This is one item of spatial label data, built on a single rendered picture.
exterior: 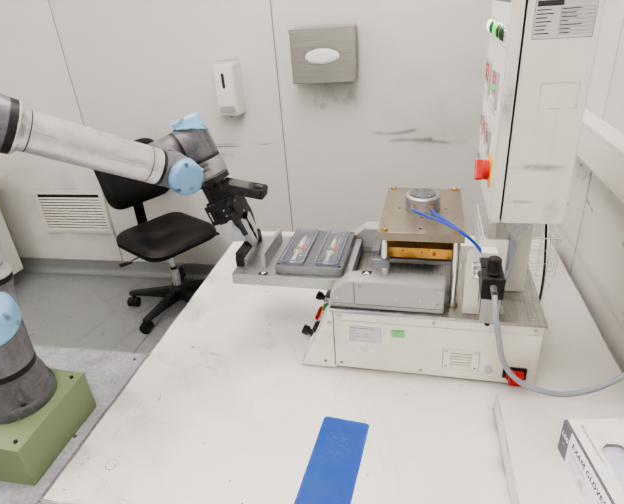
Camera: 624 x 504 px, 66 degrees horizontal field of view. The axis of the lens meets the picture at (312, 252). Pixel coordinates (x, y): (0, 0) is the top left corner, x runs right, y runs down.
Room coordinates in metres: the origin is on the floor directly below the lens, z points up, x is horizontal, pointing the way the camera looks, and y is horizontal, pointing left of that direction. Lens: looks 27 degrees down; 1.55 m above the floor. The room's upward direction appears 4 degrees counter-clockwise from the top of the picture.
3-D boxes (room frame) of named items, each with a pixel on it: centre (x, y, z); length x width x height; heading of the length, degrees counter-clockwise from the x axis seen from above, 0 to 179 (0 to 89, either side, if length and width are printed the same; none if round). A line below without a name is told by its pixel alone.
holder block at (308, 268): (1.09, -0.01, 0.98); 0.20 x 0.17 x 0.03; 165
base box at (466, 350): (1.01, -0.25, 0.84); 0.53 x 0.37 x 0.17; 75
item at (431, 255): (1.02, -0.26, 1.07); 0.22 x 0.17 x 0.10; 165
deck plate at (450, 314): (1.01, -0.30, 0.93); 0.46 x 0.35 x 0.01; 75
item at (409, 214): (1.00, -0.29, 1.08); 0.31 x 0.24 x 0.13; 165
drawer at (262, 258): (1.10, 0.03, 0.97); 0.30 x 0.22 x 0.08; 75
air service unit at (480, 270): (0.77, -0.33, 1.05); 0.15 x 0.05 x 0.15; 165
